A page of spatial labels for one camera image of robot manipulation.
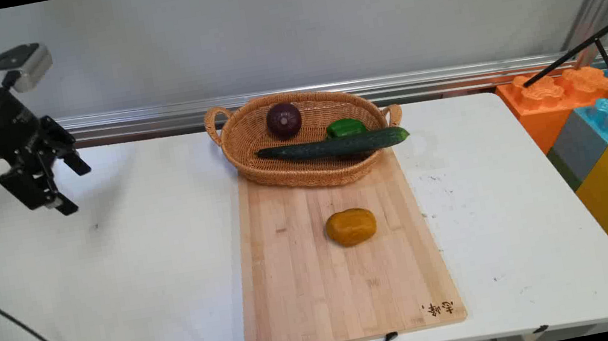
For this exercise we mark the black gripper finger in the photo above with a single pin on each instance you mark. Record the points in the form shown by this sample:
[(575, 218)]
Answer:
[(35, 185), (63, 144)]

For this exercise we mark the dark green cucumber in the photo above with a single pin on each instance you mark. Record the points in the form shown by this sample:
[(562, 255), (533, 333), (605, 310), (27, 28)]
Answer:
[(331, 146)]

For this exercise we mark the woven wicker basket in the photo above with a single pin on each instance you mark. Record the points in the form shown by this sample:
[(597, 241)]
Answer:
[(250, 136)]

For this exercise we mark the purple red onion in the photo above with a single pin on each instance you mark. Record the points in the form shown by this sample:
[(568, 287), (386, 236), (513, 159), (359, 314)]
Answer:
[(284, 120)]

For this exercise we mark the green bell pepper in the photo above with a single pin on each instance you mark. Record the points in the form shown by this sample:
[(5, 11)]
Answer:
[(346, 126)]

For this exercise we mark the orange-brown potato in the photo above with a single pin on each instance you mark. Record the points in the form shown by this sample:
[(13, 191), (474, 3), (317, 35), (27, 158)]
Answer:
[(351, 227)]

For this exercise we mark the orange toy building block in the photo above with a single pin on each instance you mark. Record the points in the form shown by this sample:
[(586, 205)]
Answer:
[(538, 109)]

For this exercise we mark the black table edge clip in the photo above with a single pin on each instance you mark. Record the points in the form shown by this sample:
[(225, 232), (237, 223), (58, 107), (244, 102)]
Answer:
[(540, 329)]

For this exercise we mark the grey toy building block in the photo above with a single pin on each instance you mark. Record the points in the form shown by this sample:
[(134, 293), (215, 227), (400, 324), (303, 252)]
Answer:
[(578, 148)]

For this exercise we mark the black tripod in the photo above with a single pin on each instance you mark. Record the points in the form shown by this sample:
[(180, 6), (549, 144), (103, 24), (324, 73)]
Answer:
[(600, 35)]

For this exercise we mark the aluminium rail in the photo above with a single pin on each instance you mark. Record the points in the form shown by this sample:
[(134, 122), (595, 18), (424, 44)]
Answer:
[(149, 118)]

